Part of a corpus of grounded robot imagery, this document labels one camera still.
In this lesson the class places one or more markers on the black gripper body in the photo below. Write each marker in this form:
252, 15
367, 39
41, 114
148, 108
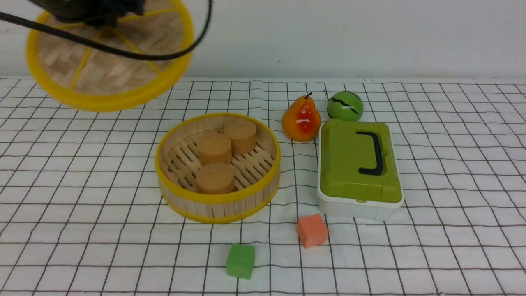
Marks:
91, 12

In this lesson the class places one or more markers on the yellow rimmed bamboo steamer lid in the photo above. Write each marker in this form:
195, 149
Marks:
88, 79

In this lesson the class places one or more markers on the bamboo steamer basket yellow rim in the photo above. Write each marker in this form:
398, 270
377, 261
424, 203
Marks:
257, 173

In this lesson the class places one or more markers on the tan cylinder bun middle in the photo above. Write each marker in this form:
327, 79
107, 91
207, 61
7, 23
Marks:
214, 148

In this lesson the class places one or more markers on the tan cylinder bun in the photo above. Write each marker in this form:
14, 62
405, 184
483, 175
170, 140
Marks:
214, 148
243, 135
215, 178

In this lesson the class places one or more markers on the tan cylinder bun back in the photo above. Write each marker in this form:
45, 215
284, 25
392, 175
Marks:
243, 135

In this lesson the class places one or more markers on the tan cylinder bun front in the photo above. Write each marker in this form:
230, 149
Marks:
215, 178

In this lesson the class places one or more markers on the white black grid tablecloth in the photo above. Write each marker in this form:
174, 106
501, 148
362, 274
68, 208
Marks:
81, 214

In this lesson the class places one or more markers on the orange red toy pear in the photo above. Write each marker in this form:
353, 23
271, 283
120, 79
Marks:
301, 121

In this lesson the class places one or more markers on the green toy watermelon ball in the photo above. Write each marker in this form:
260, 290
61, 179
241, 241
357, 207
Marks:
345, 105

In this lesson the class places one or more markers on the green foam cube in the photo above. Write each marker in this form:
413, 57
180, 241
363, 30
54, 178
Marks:
240, 261

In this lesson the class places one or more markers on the orange foam cube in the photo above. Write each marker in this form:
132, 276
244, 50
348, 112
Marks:
312, 231

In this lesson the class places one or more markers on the green lidded white plastic box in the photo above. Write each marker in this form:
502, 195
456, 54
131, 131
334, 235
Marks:
357, 171

